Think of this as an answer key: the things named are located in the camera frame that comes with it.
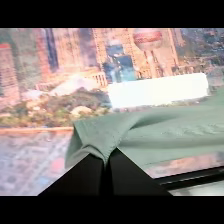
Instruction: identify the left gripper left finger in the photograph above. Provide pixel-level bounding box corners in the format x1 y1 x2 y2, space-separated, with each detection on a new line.
37 153 108 196

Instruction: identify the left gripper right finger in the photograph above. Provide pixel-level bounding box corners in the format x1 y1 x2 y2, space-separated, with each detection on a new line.
105 147 173 196

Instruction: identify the pale green shirt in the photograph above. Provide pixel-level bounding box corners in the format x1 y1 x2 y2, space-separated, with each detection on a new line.
64 87 224 172

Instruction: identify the silver frame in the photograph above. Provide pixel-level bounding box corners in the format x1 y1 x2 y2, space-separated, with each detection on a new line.
169 179 224 196

